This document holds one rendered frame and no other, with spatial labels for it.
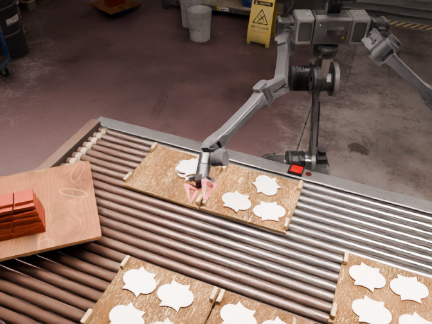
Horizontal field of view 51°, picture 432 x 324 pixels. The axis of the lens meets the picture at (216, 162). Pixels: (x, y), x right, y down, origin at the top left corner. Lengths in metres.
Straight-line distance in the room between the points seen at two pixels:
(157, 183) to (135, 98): 2.54
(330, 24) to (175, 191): 1.19
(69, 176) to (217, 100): 2.66
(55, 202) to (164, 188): 0.51
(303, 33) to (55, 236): 1.60
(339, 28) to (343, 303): 1.39
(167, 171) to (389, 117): 2.89
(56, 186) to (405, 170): 2.89
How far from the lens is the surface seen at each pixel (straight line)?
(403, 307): 1.94
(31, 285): 2.00
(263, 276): 1.91
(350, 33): 2.61
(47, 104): 4.82
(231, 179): 2.26
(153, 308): 1.80
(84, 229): 1.95
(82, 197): 2.09
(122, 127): 2.69
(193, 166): 2.29
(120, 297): 1.84
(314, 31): 2.55
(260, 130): 4.21
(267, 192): 2.20
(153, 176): 2.29
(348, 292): 1.91
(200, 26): 5.71
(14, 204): 1.92
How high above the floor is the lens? 2.45
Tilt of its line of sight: 40 degrees down
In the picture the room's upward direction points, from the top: 1 degrees clockwise
